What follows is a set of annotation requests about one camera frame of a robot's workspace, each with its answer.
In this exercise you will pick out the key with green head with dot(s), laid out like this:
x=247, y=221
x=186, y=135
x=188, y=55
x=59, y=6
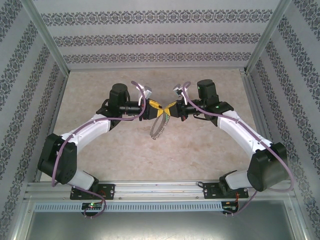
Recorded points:
x=165, y=118

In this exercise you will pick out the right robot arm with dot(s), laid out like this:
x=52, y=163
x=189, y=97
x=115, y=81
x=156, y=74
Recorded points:
x=240, y=130

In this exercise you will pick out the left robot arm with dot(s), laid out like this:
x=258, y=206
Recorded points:
x=92, y=127

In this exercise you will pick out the grey metal sheet panel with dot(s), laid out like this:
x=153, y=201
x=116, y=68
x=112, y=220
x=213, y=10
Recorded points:
x=160, y=227

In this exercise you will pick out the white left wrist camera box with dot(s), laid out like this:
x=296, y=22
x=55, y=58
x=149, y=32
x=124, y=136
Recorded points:
x=148, y=93

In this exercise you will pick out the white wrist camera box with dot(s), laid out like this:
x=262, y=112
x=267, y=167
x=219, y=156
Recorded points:
x=178, y=88
x=148, y=93

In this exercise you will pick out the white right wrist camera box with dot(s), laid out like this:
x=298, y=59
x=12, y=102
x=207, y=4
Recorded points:
x=178, y=88

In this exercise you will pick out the aluminium table side rail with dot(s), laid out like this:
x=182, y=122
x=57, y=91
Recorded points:
x=55, y=110
x=261, y=120

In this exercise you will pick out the aluminium frame post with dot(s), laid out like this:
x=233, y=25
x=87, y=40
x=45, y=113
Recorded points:
x=263, y=42
x=50, y=42

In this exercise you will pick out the aluminium mounting rail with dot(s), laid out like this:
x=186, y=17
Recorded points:
x=157, y=190

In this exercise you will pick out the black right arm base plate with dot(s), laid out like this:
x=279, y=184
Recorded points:
x=208, y=191

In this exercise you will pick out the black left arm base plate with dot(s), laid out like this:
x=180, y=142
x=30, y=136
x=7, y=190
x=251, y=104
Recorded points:
x=108, y=191

